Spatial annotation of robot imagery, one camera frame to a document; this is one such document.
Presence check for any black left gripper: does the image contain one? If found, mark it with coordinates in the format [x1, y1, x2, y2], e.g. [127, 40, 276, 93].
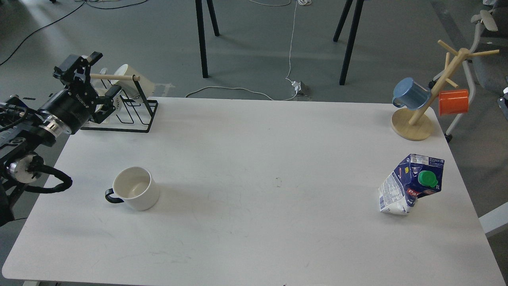
[38, 51, 121, 134]

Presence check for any white mug black handle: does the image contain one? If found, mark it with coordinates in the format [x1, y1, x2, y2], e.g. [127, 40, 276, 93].
[105, 166, 160, 211]

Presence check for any blue milk carton green cap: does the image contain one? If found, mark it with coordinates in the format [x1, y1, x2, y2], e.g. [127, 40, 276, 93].
[378, 154, 445, 215]

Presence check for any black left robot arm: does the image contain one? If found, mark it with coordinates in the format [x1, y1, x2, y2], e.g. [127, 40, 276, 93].
[1, 52, 121, 226]

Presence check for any white mug on rack front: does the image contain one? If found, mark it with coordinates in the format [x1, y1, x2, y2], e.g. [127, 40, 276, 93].
[96, 88, 122, 125]

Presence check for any white mug on rack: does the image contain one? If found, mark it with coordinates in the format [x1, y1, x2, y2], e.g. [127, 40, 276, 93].
[110, 64, 155, 103]
[96, 88, 122, 125]

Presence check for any white mug on rack rear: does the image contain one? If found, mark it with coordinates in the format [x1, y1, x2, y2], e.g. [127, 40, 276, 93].
[110, 64, 155, 103]

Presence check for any black table leg left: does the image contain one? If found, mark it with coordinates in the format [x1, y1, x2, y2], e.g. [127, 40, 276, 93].
[195, 0, 220, 78]

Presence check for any black table leg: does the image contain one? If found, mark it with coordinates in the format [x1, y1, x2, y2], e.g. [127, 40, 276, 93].
[333, 0, 364, 86]
[195, 0, 220, 78]

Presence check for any white power plug box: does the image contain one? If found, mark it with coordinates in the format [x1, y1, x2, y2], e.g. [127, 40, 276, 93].
[291, 80, 311, 97]

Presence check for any black table leg right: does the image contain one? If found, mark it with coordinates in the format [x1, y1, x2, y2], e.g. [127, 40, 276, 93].
[333, 0, 364, 86]

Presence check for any blue mug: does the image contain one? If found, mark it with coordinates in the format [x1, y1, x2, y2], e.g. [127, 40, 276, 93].
[392, 77, 431, 110]

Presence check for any wooden mug tree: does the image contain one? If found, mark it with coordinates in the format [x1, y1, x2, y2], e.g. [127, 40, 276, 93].
[391, 40, 500, 141]

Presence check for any orange mug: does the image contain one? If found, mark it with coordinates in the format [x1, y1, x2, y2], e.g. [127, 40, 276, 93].
[438, 89, 469, 116]

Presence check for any black wire mug rack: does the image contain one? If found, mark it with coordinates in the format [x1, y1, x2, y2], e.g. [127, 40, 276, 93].
[81, 73, 158, 133]

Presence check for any black cable on floor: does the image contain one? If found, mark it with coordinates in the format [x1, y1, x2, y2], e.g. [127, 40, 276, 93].
[0, 0, 148, 67]

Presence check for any white cable on floor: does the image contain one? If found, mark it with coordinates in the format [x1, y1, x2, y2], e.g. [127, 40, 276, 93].
[185, 0, 312, 101]

